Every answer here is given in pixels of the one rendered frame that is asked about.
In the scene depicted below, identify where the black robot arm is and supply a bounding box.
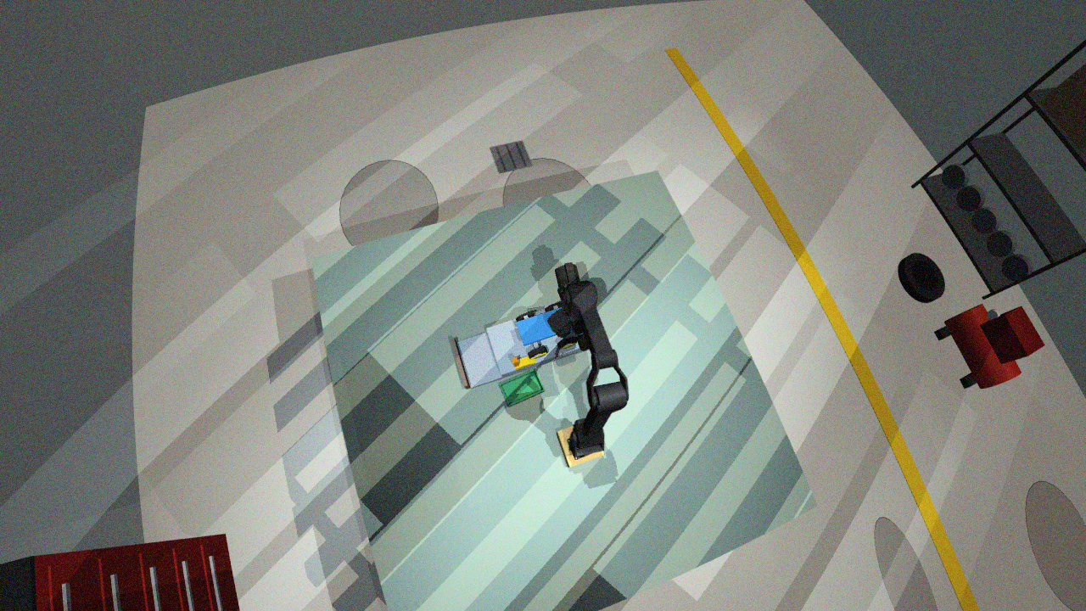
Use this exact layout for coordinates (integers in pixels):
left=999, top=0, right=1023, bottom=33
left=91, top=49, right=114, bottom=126
left=547, top=262, right=629, bottom=460

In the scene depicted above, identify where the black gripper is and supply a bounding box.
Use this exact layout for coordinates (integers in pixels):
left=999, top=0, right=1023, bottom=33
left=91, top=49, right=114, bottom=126
left=572, top=320, right=589, bottom=351

